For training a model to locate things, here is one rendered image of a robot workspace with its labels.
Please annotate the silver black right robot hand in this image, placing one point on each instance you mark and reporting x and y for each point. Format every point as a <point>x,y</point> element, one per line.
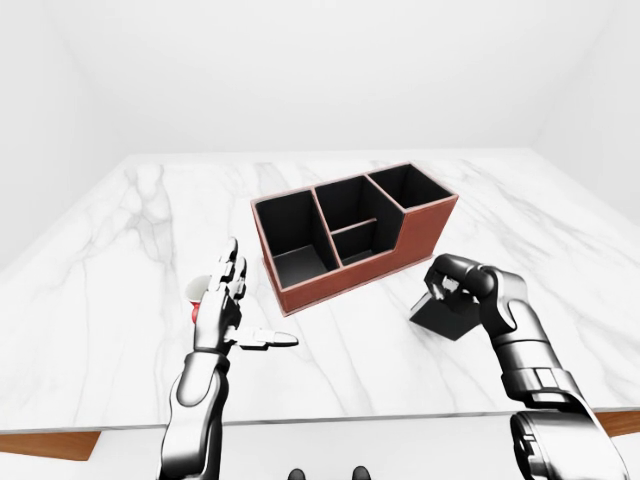
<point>465,272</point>

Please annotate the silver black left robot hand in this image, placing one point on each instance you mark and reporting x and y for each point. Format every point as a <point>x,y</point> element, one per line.
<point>212,320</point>

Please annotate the black book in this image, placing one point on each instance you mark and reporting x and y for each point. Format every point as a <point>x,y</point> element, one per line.
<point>442,320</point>

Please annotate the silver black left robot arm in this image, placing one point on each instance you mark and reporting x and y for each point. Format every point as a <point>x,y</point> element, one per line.
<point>192,400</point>

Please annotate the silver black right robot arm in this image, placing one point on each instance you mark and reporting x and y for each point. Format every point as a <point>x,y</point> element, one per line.
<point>530,360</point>

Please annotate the red-brown desk caddy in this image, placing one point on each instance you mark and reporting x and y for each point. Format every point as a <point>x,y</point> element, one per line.
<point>380,270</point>

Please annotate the white and red mug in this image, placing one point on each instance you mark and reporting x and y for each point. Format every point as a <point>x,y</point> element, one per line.
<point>196,290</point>

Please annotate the small dark rounded shape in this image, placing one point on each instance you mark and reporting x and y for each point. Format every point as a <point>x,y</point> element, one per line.
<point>296,475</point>
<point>361,474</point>

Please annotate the brown wooden table support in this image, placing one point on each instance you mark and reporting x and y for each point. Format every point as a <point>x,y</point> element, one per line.
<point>45,445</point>
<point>622,422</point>

